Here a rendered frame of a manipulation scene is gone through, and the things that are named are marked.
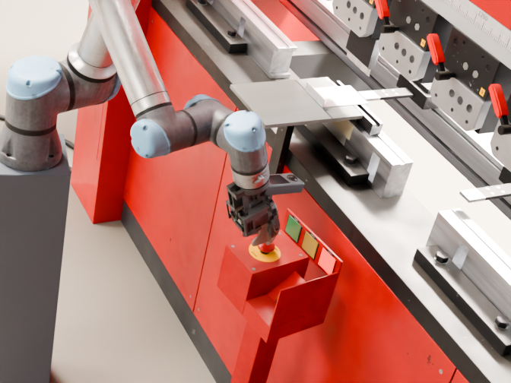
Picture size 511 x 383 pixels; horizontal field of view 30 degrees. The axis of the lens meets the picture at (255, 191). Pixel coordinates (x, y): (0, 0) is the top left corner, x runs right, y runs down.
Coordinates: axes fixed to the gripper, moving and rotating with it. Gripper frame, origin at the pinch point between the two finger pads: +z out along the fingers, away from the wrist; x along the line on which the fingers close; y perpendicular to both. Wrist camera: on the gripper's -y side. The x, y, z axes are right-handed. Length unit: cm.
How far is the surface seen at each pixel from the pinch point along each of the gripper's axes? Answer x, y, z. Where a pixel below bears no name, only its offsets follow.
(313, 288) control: 14.6, -0.9, 3.8
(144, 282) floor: -76, 7, 84
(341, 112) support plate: -15.3, -32.2, -7.7
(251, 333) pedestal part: 4.3, 10.4, 21.7
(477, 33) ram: 15, -43, -42
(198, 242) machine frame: -54, -6, 53
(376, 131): -8.3, -36.9, -3.7
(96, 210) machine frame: -109, 6, 78
